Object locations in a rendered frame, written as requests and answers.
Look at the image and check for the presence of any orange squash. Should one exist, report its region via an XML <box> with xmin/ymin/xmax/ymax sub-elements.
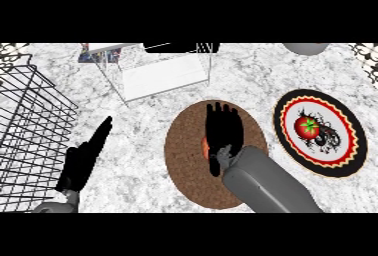
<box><xmin>200</xmin><ymin>136</ymin><xmax>212</xmax><ymax>160</ymax></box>

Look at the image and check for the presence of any grey round bowl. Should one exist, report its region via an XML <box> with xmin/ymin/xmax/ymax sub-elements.
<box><xmin>281</xmin><ymin>43</ymin><xmax>328</xmax><ymax>56</ymax></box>

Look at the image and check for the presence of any black wire tiered shelf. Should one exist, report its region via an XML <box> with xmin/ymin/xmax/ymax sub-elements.
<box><xmin>0</xmin><ymin>54</ymin><xmax>80</xmax><ymax>213</ymax></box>

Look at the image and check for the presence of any black flat appliance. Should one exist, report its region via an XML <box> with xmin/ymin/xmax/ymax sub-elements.
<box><xmin>142</xmin><ymin>43</ymin><xmax>222</xmax><ymax>54</ymax></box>

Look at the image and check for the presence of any brown round woven placemat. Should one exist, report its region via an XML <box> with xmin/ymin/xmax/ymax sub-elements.
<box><xmin>164</xmin><ymin>99</ymin><xmax>271</xmax><ymax>211</ymax></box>

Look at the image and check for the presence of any colourful printed box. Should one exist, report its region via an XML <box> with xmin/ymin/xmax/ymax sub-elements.
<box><xmin>77</xmin><ymin>48</ymin><xmax>123</xmax><ymax>64</ymax></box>

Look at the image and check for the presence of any red tomato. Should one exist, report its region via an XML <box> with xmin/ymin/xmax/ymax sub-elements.
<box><xmin>294</xmin><ymin>115</ymin><xmax>322</xmax><ymax>138</ymax></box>

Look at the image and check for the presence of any black patterned white cloth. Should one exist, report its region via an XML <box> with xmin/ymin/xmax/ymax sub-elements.
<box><xmin>349</xmin><ymin>43</ymin><xmax>378</xmax><ymax>88</ymax></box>

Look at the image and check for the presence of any black red patterned plate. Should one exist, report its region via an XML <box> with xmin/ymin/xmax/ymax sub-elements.
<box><xmin>272</xmin><ymin>88</ymin><xmax>370</xmax><ymax>179</ymax></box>

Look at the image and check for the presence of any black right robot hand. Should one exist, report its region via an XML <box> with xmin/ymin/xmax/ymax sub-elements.
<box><xmin>204</xmin><ymin>102</ymin><xmax>246</xmax><ymax>178</ymax></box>

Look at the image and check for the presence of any clear glass box stand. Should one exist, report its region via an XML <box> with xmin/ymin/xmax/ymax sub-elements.
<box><xmin>80</xmin><ymin>43</ymin><xmax>216</xmax><ymax>108</ymax></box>

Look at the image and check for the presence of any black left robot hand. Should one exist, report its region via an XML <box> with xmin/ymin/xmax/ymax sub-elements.
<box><xmin>55</xmin><ymin>115</ymin><xmax>114</xmax><ymax>193</ymax></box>

